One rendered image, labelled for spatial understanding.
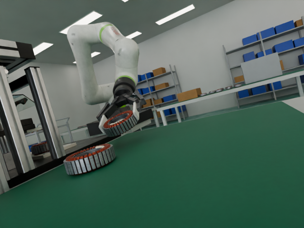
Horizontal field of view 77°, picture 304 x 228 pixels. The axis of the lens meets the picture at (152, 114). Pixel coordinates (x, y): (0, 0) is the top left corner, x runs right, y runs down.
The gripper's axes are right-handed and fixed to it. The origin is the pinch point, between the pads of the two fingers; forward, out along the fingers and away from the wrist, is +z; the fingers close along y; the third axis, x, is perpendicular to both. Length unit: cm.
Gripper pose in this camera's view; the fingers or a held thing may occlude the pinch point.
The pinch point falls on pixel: (119, 120)
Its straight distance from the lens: 61.6
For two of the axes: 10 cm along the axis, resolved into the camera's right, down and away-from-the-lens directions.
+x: -3.9, -7.7, -5.0
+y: -9.2, 3.6, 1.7
